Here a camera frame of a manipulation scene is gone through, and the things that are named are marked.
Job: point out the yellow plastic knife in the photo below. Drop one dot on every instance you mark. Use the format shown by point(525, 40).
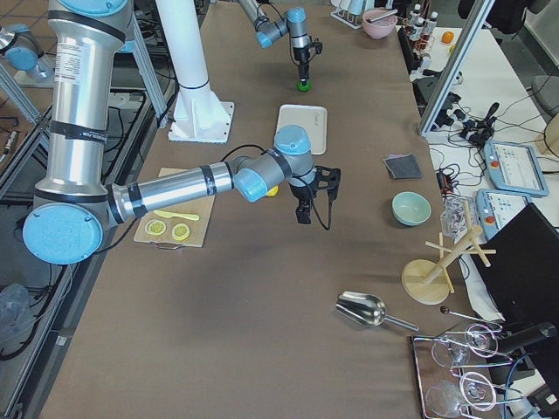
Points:
point(172, 214)

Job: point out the lower lemon slice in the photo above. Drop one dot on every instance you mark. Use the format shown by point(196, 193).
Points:
point(180, 232)

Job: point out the wine glass rack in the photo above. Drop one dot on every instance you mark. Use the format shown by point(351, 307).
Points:
point(470, 373)

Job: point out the teach pendant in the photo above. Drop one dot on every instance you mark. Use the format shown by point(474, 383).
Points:
point(496, 208)
point(514, 167)

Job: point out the black monitor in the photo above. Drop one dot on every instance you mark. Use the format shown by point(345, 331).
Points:
point(522, 280)

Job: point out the silver metal scoop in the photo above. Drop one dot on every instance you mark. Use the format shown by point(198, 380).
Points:
point(368, 310)

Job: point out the light green bowl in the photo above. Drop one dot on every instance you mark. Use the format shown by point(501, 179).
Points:
point(410, 208)

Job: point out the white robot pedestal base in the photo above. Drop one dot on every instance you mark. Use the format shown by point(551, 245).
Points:
point(199, 115)

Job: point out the pink bowl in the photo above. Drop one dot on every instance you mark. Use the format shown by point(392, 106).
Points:
point(379, 23)

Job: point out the right teach pendant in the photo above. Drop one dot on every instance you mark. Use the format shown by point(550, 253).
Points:
point(496, 208)

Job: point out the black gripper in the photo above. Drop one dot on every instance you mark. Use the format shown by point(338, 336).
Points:
point(300, 192)
point(300, 55)

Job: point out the left teach pendant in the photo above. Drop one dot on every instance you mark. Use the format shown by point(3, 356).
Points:
point(514, 167)

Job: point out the green lime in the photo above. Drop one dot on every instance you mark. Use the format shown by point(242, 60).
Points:
point(303, 85)

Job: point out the bamboo cutting board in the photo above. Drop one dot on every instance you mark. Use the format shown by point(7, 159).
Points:
point(201, 206)

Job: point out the grey folded cloth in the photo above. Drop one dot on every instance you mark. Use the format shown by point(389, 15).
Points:
point(403, 167)

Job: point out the upper lemon slice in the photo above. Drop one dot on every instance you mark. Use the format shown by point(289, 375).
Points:
point(155, 227)

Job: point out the lemon slice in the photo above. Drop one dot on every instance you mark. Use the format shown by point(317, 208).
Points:
point(180, 232)
point(155, 227)

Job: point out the wooden mug tree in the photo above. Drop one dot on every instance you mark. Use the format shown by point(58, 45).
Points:
point(428, 282)

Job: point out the yellow lemon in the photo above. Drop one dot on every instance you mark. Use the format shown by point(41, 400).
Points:
point(273, 191)

